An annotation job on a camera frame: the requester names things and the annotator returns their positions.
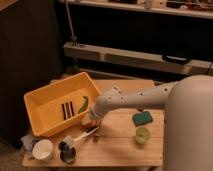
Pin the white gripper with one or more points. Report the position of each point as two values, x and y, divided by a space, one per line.
95 113

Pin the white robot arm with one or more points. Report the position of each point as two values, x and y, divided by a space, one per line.
188 127

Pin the light green cup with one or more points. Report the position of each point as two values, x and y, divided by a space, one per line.
142 135

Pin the dark metal cup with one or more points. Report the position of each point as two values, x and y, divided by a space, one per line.
68 156

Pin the white paper cup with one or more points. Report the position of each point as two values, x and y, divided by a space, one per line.
43 150

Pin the green pepper in bin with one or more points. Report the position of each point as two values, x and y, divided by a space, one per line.
85 104

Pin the black striped item in bin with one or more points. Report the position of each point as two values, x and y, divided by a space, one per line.
68 110

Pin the yellow plastic bin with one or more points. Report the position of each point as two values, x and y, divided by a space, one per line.
44 105

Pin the green sponge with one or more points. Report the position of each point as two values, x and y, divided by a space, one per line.
142 118

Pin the grey vertical pole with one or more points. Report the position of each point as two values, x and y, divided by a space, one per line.
73 37

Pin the upper white shelf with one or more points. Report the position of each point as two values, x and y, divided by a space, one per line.
148 6

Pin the dish brush white handle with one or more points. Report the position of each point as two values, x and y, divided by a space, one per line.
68 142

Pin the grey metal shelf rail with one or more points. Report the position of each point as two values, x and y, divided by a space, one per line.
135 59

